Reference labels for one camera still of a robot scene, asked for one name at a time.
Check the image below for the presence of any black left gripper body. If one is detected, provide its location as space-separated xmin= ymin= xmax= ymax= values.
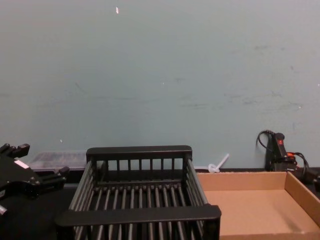
xmin=0 ymin=151 xmax=43 ymax=201

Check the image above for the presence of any clear plastic case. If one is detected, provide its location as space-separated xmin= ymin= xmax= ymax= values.
xmin=29 ymin=150 xmax=88 ymax=173

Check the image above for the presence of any shallow brown cardboard tray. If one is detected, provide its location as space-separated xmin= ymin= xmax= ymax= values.
xmin=196 ymin=170 xmax=320 ymax=240

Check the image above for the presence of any black rack with steel bars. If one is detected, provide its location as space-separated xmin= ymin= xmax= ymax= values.
xmin=54 ymin=144 xmax=223 ymax=240

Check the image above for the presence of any white three-armed plastic piece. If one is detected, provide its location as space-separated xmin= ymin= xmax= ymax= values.
xmin=193 ymin=152 xmax=230 ymax=174

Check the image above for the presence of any black corded tool, red switch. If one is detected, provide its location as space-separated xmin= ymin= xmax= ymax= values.
xmin=256 ymin=129 xmax=316 ymax=181

